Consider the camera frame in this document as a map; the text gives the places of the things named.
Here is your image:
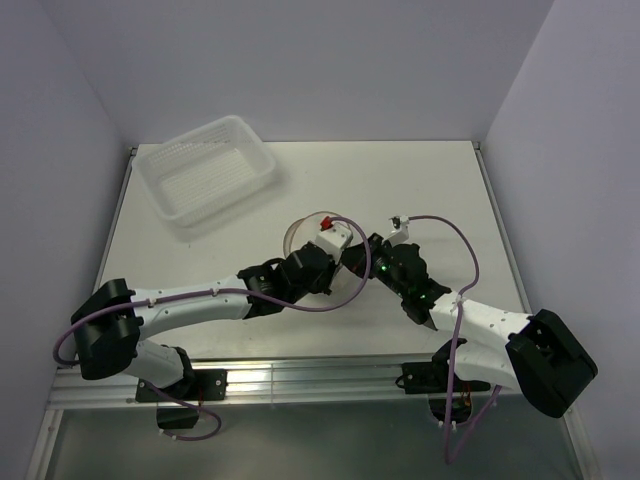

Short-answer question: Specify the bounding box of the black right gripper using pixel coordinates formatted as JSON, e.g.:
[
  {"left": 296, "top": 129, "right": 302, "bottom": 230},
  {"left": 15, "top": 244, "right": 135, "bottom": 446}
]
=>
[{"left": 341, "top": 232, "right": 409, "bottom": 298}]

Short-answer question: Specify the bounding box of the white mesh laundry bag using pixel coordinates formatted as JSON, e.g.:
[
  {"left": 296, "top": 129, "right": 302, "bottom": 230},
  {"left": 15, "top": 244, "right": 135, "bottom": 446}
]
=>
[{"left": 282, "top": 210, "right": 371, "bottom": 311}]

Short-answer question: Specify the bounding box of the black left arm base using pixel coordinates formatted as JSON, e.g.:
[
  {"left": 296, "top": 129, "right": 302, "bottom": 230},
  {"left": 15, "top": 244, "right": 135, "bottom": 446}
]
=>
[{"left": 134, "top": 367, "right": 229, "bottom": 431}]

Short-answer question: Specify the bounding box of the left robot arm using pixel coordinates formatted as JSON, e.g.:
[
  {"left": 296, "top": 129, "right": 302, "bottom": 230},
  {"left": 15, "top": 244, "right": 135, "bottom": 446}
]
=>
[{"left": 71, "top": 242, "right": 341, "bottom": 399}]

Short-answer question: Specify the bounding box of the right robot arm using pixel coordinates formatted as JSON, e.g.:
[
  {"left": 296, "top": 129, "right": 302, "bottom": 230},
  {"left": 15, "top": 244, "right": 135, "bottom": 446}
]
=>
[{"left": 341, "top": 234, "right": 598, "bottom": 418}]

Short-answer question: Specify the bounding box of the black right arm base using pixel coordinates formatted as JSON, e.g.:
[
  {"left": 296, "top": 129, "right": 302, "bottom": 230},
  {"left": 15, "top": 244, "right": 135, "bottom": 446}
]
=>
[{"left": 395, "top": 362, "right": 490, "bottom": 424}]

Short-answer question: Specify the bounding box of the white plastic mesh basket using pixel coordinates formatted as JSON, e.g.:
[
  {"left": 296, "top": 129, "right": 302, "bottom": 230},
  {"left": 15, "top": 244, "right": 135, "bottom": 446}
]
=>
[{"left": 132, "top": 115, "right": 277, "bottom": 242}]

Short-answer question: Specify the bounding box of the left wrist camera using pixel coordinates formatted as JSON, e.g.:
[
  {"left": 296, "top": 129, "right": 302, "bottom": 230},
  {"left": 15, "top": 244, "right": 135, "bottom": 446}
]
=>
[{"left": 312, "top": 214, "right": 353, "bottom": 264}]

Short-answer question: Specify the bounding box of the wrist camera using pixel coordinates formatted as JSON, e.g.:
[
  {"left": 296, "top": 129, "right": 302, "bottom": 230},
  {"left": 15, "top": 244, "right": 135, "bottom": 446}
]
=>
[
  {"left": 312, "top": 214, "right": 353, "bottom": 264},
  {"left": 387, "top": 215, "right": 410, "bottom": 247}
]

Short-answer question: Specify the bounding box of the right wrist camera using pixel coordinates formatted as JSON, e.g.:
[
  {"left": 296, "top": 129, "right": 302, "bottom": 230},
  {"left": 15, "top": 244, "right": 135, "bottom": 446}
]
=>
[{"left": 387, "top": 215, "right": 410, "bottom": 247}]

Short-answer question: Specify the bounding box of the aluminium front rail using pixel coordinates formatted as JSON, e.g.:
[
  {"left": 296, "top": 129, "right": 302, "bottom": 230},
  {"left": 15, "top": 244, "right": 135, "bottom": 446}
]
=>
[{"left": 49, "top": 344, "right": 574, "bottom": 409}]

